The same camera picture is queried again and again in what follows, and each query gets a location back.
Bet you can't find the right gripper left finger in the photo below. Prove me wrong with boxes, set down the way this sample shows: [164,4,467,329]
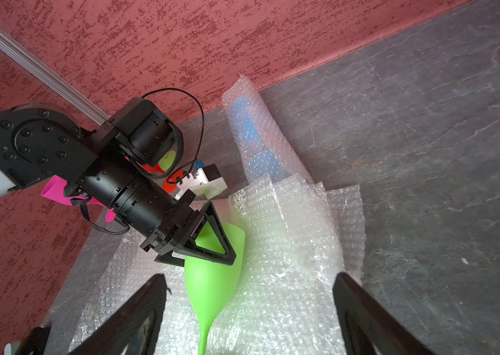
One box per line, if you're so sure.
[70,274,168,354]

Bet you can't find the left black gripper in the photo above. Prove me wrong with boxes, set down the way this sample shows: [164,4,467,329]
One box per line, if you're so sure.
[82,157,237,267]

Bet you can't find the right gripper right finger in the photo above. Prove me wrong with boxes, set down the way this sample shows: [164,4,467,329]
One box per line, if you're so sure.
[333,272,433,354]

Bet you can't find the red glass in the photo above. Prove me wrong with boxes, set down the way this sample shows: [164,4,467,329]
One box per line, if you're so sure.
[141,164,180,194]

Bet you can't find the pink glass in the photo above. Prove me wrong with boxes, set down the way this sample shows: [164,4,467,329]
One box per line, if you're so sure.
[41,175,116,223]

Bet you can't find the bright green wine glass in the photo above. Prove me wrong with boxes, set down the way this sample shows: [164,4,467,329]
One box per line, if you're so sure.
[158,150,177,172]

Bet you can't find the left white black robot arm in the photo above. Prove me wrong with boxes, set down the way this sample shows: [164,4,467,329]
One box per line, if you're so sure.
[0,98,236,266]

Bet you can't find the blue glass in bubble wrap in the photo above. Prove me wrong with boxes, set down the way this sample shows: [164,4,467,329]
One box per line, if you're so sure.
[222,75,314,183]

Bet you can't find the small black white clamp device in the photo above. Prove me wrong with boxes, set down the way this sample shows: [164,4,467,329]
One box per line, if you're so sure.
[4,326,51,355]

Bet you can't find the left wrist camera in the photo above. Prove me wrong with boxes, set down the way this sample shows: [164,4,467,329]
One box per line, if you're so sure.
[175,164,228,201]

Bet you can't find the left aluminium corner post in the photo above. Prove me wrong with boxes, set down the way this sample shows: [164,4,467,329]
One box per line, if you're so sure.
[0,28,109,125]

